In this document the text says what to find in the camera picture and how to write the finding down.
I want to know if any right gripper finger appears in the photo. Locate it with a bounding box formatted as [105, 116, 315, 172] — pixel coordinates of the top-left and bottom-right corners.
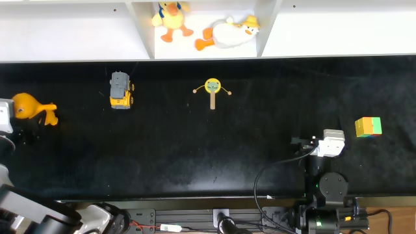
[291, 136, 315, 153]

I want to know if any yellow cat face rattle drum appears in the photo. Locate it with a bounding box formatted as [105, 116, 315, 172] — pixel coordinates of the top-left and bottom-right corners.
[192, 77, 233, 111]

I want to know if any many-coloured puzzle cube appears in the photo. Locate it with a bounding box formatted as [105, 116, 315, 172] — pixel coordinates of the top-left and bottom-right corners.
[354, 116, 383, 138]

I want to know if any white plush duck yellow hat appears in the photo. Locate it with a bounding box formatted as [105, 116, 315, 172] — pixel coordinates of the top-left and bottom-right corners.
[194, 14, 261, 51]

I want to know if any grey and yellow toy truck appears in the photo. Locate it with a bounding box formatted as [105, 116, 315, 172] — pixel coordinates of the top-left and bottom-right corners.
[109, 71, 135, 111]

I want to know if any white shelf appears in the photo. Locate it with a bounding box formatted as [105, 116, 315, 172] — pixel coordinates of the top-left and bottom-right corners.
[0, 0, 416, 64]

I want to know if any yellow rubber duck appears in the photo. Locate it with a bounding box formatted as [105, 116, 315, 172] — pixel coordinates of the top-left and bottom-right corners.
[12, 92, 59, 127]

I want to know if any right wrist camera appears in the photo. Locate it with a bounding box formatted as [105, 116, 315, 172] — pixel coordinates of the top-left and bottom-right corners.
[313, 129, 346, 159]

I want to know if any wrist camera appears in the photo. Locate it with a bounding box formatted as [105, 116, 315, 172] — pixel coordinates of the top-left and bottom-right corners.
[313, 129, 346, 159]
[0, 98, 15, 135]

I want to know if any black cable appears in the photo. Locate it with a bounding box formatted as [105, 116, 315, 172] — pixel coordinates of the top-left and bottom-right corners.
[253, 145, 321, 234]

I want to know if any mounting rail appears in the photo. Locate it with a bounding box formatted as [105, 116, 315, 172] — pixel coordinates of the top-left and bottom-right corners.
[126, 207, 295, 234]

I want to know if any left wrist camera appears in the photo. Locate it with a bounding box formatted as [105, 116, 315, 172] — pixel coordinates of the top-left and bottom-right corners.
[0, 98, 15, 135]

